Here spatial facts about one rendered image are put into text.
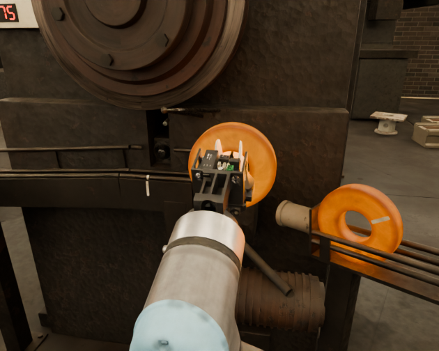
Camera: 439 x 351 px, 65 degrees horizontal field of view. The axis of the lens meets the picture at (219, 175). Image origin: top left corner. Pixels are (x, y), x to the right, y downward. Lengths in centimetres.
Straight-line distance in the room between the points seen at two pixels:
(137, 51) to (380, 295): 141
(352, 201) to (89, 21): 61
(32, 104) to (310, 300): 88
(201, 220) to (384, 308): 134
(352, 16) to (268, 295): 66
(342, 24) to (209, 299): 73
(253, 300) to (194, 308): 48
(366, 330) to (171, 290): 125
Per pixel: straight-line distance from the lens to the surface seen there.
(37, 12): 92
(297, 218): 75
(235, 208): 49
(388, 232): 68
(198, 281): 34
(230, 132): 57
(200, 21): 73
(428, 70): 732
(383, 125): 438
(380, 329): 156
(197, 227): 38
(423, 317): 169
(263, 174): 59
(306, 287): 81
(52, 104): 106
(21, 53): 116
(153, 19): 72
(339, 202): 69
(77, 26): 78
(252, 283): 80
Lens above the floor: 104
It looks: 22 degrees down
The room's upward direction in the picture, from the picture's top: straight up
